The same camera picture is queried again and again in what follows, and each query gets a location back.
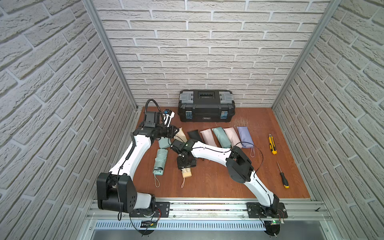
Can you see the aluminium mounting rail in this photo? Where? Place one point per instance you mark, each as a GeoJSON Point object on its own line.
{"type": "Point", "coordinates": [207, 214]}

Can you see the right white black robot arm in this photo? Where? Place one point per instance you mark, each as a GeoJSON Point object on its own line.
{"type": "Point", "coordinates": [238, 165]}

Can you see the yellow black screwdriver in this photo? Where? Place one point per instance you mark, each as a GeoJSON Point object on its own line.
{"type": "Point", "coordinates": [283, 177]}

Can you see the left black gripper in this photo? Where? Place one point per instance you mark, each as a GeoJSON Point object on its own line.
{"type": "Point", "coordinates": [172, 130]}

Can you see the cream sleeved umbrella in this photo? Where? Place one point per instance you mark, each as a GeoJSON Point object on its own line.
{"type": "Point", "coordinates": [186, 173]}

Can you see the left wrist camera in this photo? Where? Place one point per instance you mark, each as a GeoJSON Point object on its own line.
{"type": "Point", "coordinates": [159, 118]}

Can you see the black plastic toolbox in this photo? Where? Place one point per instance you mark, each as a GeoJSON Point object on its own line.
{"type": "Point", "coordinates": [206, 106]}

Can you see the yellow utility knife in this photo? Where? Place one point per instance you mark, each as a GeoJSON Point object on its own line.
{"type": "Point", "coordinates": [272, 145]}

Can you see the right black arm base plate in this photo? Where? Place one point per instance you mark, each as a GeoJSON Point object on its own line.
{"type": "Point", "coordinates": [256, 211]}

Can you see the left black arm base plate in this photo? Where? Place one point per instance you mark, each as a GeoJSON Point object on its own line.
{"type": "Point", "coordinates": [161, 210]}

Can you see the mint green sleeved umbrella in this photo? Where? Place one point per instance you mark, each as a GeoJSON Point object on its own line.
{"type": "Point", "coordinates": [222, 137]}

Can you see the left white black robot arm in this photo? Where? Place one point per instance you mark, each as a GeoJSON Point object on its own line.
{"type": "Point", "coordinates": [115, 189]}

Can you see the lavender sleeved umbrella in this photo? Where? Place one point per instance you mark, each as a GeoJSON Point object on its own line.
{"type": "Point", "coordinates": [246, 139]}

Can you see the black sleeved umbrella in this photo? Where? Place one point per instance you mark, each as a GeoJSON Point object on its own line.
{"type": "Point", "coordinates": [195, 135]}

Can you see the cream umbrella sleeve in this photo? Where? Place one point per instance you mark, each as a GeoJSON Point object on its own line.
{"type": "Point", "coordinates": [180, 135]}

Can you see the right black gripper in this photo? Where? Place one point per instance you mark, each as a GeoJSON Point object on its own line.
{"type": "Point", "coordinates": [180, 163]}

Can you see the light pink sleeved umbrella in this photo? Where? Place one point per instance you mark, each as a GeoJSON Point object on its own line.
{"type": "Point", "coordinates": [233, 137]}

